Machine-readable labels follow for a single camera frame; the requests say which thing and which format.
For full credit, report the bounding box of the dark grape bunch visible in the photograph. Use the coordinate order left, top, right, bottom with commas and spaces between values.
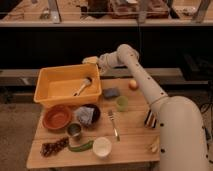
40, 137, 69, 157

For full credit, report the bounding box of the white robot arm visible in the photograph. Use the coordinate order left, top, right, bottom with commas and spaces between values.
83, 44, 209, 171

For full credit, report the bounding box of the blue sponge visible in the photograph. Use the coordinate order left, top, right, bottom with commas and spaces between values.
103, 88, 120, 99

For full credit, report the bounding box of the yellow plastic bin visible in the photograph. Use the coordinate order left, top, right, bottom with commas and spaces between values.
34, 64, 102, 108

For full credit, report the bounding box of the apple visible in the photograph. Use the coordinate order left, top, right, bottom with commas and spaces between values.
128, 79, 138, 90

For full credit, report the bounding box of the light green cup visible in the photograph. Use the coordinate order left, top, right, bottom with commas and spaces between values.
116, 96, 128, 112

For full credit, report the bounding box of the crumpled grey cloth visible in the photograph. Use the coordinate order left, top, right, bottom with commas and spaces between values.
74, 106, 94, 126

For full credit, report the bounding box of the metal fork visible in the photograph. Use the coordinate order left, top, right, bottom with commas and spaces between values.
108, 110, 120, 141

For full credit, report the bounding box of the orange ceramic plate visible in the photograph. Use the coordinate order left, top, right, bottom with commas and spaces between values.
42, 105, 72, 130

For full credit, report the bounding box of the small metal cup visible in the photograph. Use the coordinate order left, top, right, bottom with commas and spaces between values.
67, 123, 82, 139

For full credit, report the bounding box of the wooden table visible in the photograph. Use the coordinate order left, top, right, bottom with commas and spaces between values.
27, 79, 159, 169

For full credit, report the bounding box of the striped black white object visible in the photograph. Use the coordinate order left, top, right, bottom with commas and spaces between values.
144, 110, 157, 129

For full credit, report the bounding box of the white cup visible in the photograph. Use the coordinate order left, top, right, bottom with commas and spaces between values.
93, 137, 112, 158

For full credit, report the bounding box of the yellow banana toy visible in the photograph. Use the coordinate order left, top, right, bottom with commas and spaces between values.
149, 137, 160, 153

